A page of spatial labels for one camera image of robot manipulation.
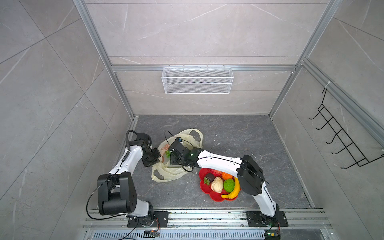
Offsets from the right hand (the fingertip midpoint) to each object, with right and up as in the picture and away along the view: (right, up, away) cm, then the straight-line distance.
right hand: (171, 158), depth 86 cm
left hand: (-8, 0, +1) cm, 8 cm away
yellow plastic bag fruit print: (-4, -6, -6) cm, 9 cm away
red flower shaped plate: (+21, -17, -3) cm, 27 cm away
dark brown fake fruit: (+23, -10, -4) cm, 25 cm away
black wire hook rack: (+81, +6, -26) cm, 85 cm away
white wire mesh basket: (+15, +50, +14) cm, 54 cm away
